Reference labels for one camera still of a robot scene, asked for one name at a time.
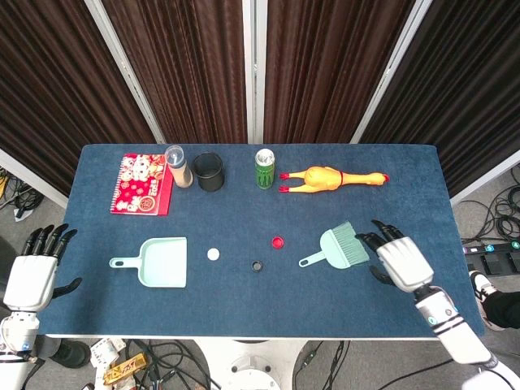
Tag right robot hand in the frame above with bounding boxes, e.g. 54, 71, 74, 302
355, 219, 435, 293

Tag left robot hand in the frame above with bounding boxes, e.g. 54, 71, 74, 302
3, 223, 83, 313

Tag mint green hand brush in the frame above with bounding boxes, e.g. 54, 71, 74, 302
298, 221, 371, 269

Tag mint green dustpan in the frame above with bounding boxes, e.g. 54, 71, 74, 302
108, 236, 189, 288

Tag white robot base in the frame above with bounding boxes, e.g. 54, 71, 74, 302
194, 339, 312, 390

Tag clear tube with tan contents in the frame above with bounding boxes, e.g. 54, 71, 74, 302
164, 145, 194, 189

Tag white black sneaker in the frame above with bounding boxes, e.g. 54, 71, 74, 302
469, 270, 505, 331

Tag yellow rubber chicken toy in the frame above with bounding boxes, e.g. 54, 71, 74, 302
278, 165, 390, 193

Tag yellow snack wrapper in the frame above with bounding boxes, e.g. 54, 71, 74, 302
102, 352, 148, 386

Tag red spiral notebook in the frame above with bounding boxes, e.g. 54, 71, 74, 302
109, 153, 175, 217

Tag blue table cloth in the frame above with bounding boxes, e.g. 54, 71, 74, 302
38, 142, 485, 339

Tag green drink can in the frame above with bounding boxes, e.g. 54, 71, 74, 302
254, 149, 277, 189

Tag black mesh pen cup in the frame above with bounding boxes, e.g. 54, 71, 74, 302
192, 152, 225, 193

